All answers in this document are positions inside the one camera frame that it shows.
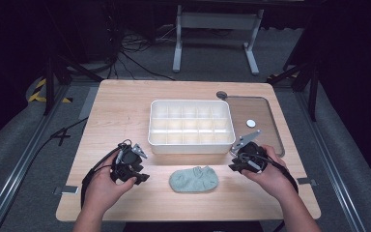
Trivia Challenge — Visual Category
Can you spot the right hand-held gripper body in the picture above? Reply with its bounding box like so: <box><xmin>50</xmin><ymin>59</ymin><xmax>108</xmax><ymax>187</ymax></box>
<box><xmin>230</xmin><ymin>130</ymin><xmax>269</xmax><ymax>175</ymax></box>

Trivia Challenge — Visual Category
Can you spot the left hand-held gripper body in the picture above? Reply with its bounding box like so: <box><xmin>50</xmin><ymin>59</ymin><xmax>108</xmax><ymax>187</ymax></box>
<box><xmin>110</xmin><ymin>139</ymin><xmax>149</xmax><ymax>184</ymax></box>

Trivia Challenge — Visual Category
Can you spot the grey-green ankle sock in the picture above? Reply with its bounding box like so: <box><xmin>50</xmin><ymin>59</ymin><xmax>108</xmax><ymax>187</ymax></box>
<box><xmin>168</xmin><ymin>165</ymin><xmax>220</xmax><ymax>193</ymax></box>

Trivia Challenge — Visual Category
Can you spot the white divided storage box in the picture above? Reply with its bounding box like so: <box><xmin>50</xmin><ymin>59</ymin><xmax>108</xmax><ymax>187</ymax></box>
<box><xmin>147</xmin><ymin>99</ymin><xmax>237</xmax><ymax>155</ymax></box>

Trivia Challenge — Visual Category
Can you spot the person's right hand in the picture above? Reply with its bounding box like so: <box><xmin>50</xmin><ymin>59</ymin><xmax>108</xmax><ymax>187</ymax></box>
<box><xmin>241</xmin><ymin>144</ymin><xmax>297</xmax><ymax>203</ymax></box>

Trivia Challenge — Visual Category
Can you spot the person's left hand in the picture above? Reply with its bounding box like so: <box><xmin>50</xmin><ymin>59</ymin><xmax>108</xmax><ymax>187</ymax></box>
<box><xmin>82</xmin><ymin>150</ymin><xmax>138</xmax><ymax>215</ymax></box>

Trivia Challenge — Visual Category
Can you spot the clear plastic box lid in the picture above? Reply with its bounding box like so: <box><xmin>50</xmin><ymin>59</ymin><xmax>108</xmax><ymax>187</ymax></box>
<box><xmin>224</xmin><ymin>95</ymin><xmax>286</xmax><ymax>159</ymax></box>

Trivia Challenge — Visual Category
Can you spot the silver table clamp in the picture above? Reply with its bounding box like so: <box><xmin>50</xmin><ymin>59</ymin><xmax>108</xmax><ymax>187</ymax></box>
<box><xmin>52</xmin><ymin>185</ymin><xmax>80</xmax><ymax>196</ymax></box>
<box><xmin>296</xmin><ymin>176</ymin><xmax>319</xmax><ymax>188</ymax></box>

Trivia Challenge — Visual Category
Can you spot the flat grey floor plate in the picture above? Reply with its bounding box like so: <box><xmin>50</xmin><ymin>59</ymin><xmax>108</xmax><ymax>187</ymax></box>
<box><xmin>77</xmin><ymin>84</ymin><xmax>100</xmax><ymax>121</ymax></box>

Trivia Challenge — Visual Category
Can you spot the black metal stand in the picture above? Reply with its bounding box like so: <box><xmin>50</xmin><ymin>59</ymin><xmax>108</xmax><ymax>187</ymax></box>
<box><xmin>43</xmin><ymin>53</ymin><xmax>104</xmax><ymax>116</ymax></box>
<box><xmin>267</xmin><ymin>60</ymin><xmax>321</xmax><ymax>123</ymax></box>

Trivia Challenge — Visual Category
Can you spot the yellow and black floor tape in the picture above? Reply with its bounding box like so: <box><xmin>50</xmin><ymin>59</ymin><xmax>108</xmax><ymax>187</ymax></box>
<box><xmin>27</xmin><ymin>78</ymin><xmax>73</xmax><ymax>104</ymax></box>

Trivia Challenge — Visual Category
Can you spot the right hand-held gripper black cable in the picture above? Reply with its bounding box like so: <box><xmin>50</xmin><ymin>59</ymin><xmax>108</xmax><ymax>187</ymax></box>
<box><xmin>238</xmin><ymin>152</ymin><xmax>300</xmax><ymax>195</ymax></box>

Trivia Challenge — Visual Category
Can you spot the hand-held gripper black cable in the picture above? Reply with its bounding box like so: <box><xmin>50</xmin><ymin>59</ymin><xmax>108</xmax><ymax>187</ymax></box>
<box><xmin>238</xmin><ymin>152</ymin><xmax>300</xmax><ymax>195</ymax></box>
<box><xmin>80</xmin><ymin>138</ymin><xmax>133</xmax><ymax>209</ymax></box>

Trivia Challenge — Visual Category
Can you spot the left hand-held gripper black cable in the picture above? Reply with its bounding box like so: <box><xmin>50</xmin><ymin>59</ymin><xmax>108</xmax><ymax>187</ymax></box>
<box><xmin>80</xmin><ymin>138</ymin><xmax>133</xmax><ymax>209</ymax></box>

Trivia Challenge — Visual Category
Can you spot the black floor cable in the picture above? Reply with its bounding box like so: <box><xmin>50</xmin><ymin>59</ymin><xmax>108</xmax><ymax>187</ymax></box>
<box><xmin>28</xmin><ymin>117</ymin><xmax>90</xmax><ymax>162</ymax></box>

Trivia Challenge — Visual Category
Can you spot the aluminium floor rail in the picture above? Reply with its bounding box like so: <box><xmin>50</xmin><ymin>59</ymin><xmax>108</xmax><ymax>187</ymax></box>
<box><xmin>0</xmin><ymin>84</ymin><xmax>71</xmax><ymax>232</ymax></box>
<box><xmin>294</xmin><ymin>91</ymin><xmax>367</xmax><ymax>232</ymax></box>

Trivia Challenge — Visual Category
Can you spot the bundle of black floor cables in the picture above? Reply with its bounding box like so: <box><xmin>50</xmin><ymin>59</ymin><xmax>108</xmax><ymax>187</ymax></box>
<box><xmin>105</xmin><ymin>23</ymin><xmax>177</xmax><ymax>82</ymax></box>

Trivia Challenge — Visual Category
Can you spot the grey metal desk frame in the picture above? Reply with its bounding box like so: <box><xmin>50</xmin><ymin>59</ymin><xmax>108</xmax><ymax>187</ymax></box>
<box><xmin>172</xmin><ymin>4</ymin><xmax>266</xmax><ymax>76</ymax></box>

